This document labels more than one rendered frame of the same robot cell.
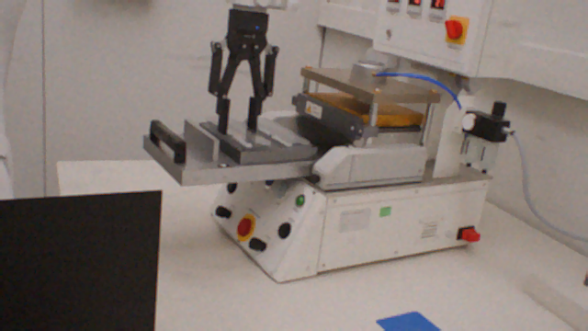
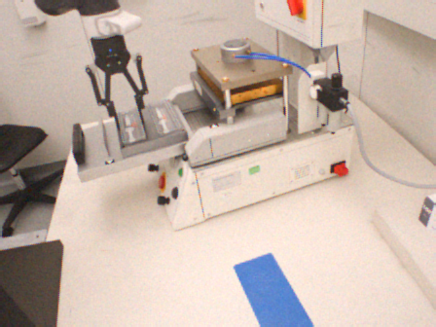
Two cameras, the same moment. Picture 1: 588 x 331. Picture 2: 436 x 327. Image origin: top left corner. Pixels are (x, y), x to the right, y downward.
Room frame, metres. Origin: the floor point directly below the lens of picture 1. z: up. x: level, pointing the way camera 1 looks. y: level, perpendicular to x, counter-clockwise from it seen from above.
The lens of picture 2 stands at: (0.40, -0.35, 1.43)
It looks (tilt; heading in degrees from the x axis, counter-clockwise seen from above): 36 degrees down; 18
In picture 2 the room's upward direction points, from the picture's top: 8 degrees counter-clockwise
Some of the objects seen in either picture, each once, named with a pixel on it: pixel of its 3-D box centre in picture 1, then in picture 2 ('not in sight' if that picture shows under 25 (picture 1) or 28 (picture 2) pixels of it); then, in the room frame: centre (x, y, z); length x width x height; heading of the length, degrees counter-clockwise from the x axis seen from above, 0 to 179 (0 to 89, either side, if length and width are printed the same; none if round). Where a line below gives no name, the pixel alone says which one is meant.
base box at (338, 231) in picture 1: (350, 199); (244, 149); (1.24, -0.14, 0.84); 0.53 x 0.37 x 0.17; 123
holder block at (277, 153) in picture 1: (255, 140); (148, 126); (1.12, 0.08, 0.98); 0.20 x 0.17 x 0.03; 33
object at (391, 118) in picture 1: (367, 100); (238, 74); (1.25, -0.14, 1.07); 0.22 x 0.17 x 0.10; 33
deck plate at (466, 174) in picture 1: (367, 158); (253, 116); (1.28, -0.16, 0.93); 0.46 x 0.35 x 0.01; 123
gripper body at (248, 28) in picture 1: (246, 35); (111, 54); (1.10, 0.12, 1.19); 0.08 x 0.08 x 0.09
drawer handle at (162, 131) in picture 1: (166, 140); (78, 142); (1.02, 0.24, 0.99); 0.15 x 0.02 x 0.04; 33
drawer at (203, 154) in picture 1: (233, 146); (131, 133); (1.09, 0.12, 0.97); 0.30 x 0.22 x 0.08; 123
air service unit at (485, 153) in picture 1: (480, 134); (326, 101); (1.15, -0.36, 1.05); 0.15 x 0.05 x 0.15; 33
